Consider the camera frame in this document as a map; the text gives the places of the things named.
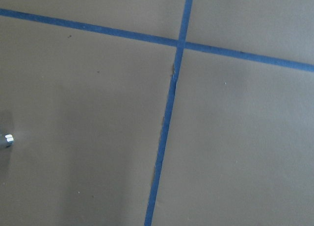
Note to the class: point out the chrome tee pipe fitting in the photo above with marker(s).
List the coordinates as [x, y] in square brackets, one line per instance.
[6, 141]

